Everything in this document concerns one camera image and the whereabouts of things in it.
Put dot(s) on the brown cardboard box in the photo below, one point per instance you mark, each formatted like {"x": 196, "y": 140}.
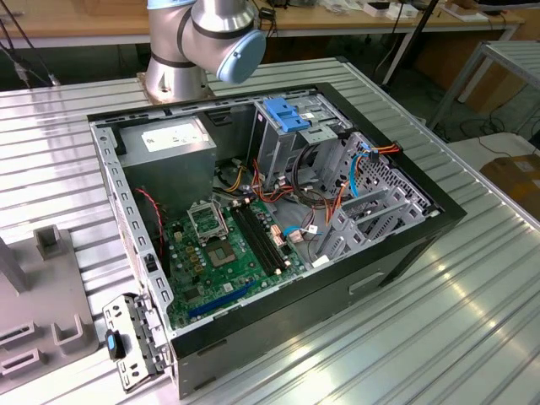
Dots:
{"x": 519, "y": 177}

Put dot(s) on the grey optical drive cage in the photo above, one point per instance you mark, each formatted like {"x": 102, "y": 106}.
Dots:
{"x": 274, "y": 147}

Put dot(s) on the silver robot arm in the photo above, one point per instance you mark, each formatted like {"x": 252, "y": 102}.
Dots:
{"x": 169, "y": 25}

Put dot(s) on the blue expansion slot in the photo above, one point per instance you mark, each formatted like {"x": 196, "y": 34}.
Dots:
{"x": 219, "y": 301}

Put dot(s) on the metal card retention bracket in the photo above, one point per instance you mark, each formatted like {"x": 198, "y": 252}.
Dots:
{"x": 120, "y": 312}

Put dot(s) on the grey parts rack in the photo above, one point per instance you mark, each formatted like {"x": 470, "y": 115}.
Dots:
{"x": 42, "y": 295}

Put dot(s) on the grey power supply unit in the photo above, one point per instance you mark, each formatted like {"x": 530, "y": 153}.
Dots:
{"x": 169, "y": 169}

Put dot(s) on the blue drive bay latch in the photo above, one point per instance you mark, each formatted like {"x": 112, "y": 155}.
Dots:
{"x": 287, "y": 118}

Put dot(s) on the black RAM slot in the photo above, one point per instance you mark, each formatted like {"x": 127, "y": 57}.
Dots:
{"x": 264, "y": 238}
{"x": 269, "y": 238}
{"x": 258, "y": 238}
{"x": 253, "y": 238}

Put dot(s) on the grey perforated disk bay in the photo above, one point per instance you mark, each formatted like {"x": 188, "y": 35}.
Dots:
{"x": 379, "y": 177}

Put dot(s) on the green motherboard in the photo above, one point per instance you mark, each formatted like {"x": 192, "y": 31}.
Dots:
{"x": 236, "y": 278}

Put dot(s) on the small white box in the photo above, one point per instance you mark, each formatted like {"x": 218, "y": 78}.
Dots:
{"x": 381, "y": 10}

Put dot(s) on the large cardboard box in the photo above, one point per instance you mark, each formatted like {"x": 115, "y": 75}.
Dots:
{"x": 493, "y": 90}

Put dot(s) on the black open PC case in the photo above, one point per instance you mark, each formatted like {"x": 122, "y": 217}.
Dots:
{"x": 295, "y": 316}

